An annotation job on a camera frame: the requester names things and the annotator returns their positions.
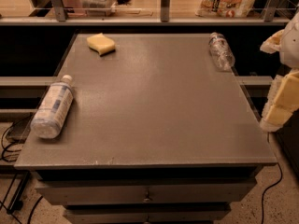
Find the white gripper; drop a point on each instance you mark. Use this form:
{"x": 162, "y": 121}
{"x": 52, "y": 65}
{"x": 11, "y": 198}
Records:
{"x": 291, "y": 48}

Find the grey metal shelf rail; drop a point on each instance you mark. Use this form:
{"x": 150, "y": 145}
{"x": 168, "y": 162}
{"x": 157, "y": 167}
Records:
{"x": 138, "y": 13}

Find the grey drawer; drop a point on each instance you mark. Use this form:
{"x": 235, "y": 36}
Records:
{"x": 94, "y": 193}
{"x": 147, "y": 214}

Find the lower grey drawer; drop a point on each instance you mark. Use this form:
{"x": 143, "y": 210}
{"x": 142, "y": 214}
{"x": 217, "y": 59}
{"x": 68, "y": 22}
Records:
{"x": 147, "y": 214}

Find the black device on floor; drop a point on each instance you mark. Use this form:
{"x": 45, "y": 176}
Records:
{"x": 19, "y": 131}

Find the upper grey drawer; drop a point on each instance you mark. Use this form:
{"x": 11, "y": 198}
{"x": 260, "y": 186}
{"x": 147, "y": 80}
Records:
{"x": 94, "y": 193}

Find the clear water bottle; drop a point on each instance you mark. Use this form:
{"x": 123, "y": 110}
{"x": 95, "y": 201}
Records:
{"x": 220, "y": 52}

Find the printed snack bag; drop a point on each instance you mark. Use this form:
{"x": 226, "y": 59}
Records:
{"x": 224, "y": 8}

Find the yellow sponge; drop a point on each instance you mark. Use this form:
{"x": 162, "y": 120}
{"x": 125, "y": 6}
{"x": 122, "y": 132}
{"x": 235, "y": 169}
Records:
{"x": 101, "y": 44}

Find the blue label plastic bottle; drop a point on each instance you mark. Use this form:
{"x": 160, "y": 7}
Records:
{"x": 49, "y": 119}

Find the clear plastic container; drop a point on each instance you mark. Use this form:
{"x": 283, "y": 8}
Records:
{"x": 100, "y": 8}

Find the grey drawer cabinet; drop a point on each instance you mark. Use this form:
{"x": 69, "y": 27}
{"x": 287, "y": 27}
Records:
{"x": 154, "y": 111}

